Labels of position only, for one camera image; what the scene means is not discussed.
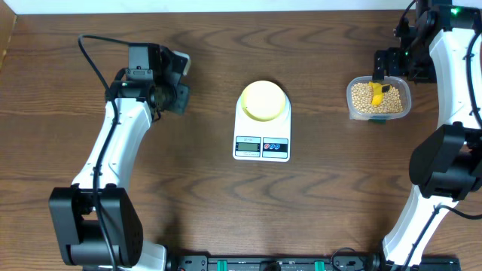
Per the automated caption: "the cardboard box edge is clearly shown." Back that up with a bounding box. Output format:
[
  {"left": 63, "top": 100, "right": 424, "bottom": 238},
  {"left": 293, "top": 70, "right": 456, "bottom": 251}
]
[{"left": 0, "top": 0, "right": 17, "bottom": 66}]

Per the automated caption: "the clear plastic container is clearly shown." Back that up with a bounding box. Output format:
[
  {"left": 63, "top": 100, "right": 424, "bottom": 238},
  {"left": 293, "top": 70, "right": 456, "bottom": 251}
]
[{"left": 346, "top": 76, "right": 412, "bottom": 120}]

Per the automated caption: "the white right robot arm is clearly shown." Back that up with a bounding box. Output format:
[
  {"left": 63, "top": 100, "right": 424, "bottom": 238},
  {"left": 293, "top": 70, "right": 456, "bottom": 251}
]
[{"left": 365, "top": 0, "right": 481, "bottom": 270}]

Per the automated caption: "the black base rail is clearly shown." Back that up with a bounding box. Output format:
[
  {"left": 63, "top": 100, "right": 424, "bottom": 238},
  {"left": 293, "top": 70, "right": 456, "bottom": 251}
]
[{"left": 165, "top": 248, "right": 462, "bottom": 271}]

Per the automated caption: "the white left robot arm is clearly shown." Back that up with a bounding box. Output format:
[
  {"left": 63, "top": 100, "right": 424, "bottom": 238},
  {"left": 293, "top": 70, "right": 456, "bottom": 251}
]
[{"left": 48, "top": 43, "right": 191, "bottom": 270}]

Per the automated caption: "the yellow bowl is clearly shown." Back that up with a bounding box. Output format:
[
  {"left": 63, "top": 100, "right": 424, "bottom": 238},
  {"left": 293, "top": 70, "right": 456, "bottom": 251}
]
[{"left": 240, "top": 81, "right": 286, "bottom": 122}]

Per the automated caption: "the soybeans pile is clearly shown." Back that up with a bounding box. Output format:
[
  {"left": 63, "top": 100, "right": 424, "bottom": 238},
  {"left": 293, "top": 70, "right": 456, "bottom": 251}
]
[{"left": 351, "top": 82, "right": 403, "bottom": 114}]

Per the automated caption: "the white digital kitchen scale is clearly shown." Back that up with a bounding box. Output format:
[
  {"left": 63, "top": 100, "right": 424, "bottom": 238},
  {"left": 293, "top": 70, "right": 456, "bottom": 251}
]
[{"left": 232, "top": 94, "right": 291, "bottom": 163}]

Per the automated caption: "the yellow plastic scoop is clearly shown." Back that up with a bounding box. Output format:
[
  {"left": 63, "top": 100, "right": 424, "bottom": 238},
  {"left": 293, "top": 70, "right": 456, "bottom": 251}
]
[{"left": 368, "top": 81, "right": 384, "bottom": 106}]

